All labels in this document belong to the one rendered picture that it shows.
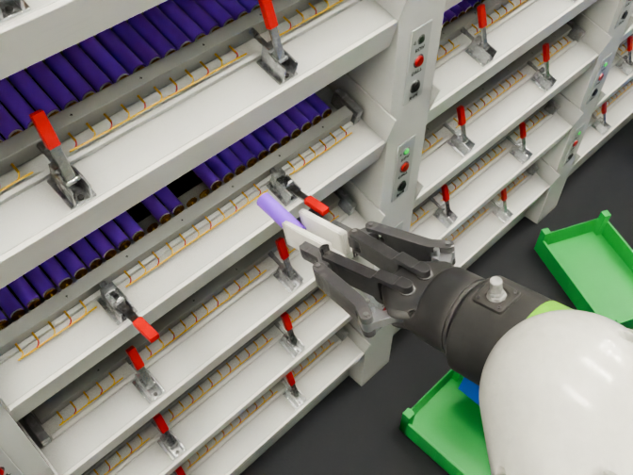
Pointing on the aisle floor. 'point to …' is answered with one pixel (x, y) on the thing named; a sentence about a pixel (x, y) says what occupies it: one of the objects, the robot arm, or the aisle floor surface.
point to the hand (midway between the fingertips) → (316, 237)
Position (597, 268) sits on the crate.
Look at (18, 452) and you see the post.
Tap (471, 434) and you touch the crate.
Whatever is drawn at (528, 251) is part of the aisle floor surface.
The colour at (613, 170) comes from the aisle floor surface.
